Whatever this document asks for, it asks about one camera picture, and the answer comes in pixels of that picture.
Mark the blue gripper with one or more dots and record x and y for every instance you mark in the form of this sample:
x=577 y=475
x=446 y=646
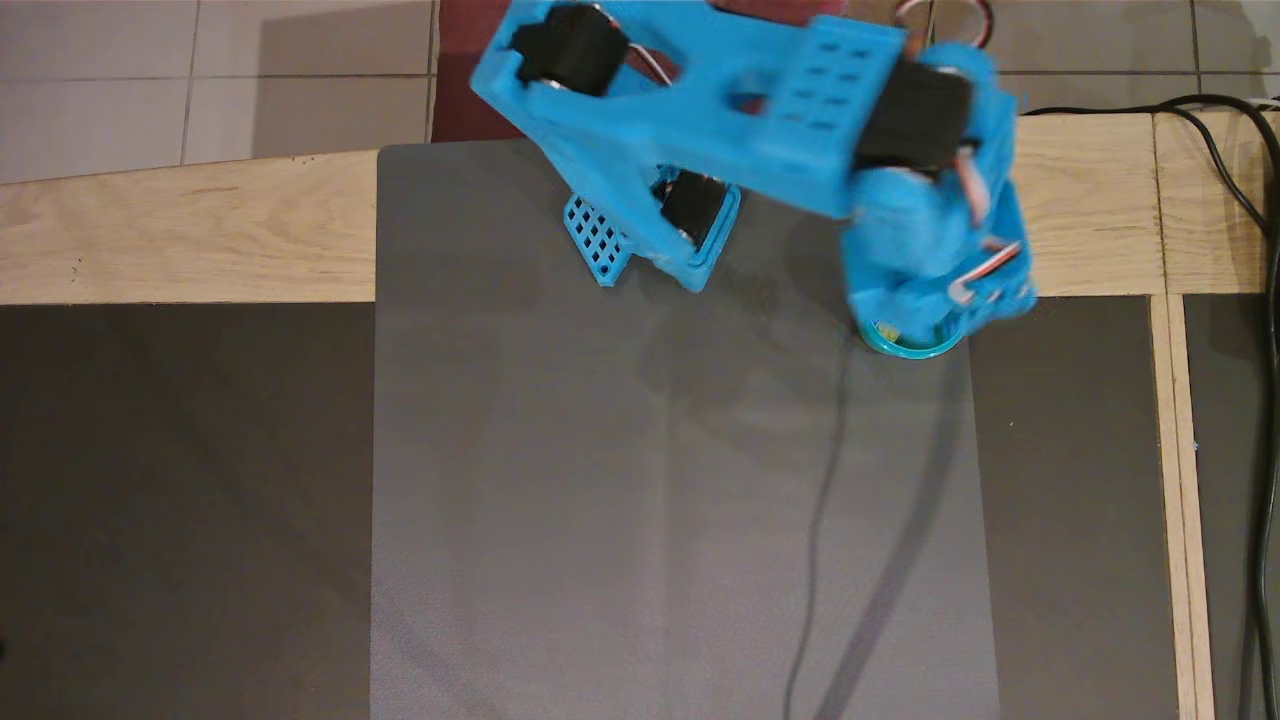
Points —
x=985 y=292

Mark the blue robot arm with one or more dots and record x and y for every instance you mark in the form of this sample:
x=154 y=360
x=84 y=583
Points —
x=700 y=110

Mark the teal plastic cup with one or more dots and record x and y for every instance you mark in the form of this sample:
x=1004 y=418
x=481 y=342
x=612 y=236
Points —
x=910 y=351

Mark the grey rubber mat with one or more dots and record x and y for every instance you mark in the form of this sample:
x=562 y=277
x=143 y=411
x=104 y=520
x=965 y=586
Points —
x=600 y=500

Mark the dark red rug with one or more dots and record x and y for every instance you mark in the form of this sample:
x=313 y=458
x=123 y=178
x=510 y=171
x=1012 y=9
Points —
x=460 y=60

